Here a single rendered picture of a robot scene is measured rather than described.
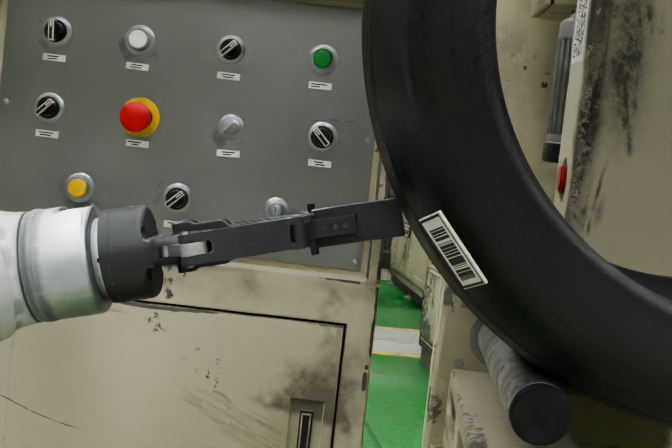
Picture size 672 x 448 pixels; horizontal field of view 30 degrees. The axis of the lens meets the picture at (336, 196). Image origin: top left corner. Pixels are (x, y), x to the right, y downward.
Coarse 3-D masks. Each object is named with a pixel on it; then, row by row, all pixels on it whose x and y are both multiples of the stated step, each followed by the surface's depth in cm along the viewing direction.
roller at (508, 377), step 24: (480, 336) 120; (504, 360) 102; (504, 384) 95; (528, 384) 90; (552, 384) 90; (504, 408) 93; (528, 408) 89; (552, 408) 89; (528, 432) 89; (552, 432) 89
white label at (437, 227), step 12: (432, 216) 88; (444, 216) 86; (432, 228) 89; (444, 228) 87; (432, 240) 90; (444, 240) 88; (456, 240) 86; (444, 252) 89; (456, 252) 88; (468, 252) 86; (456, 264) 89; (468, 264) 87; (456, 276) 90; (468, 276) 88; (480, 276) 86
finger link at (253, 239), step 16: (256, 224) 95; (272, 224) 95; (288, 224) 95; (304, 224) 96; (192, 240) 94; (208, 240) 94; (224, 240) 94; (240, 240) 95; (256, 240) 95; (272, 240) 95; (288, 240) 95; (192, 256) 94; (208, 256) 94; (224, 256) 94; (240, 256) 95
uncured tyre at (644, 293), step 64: (384, 0) 89; (448, 0) 86; (384, 64) 89; (448, 64) 86; (384, 128) 90; (448, 128) 86; (512, 128) 85; (448, 192) 87; (512, 192) 86; (512, 256) 87; (576, 256) 86; (512, 320) 90; (576, 320) 87; (640, 320) 86; (576, 384) 91; (640, 384) 88
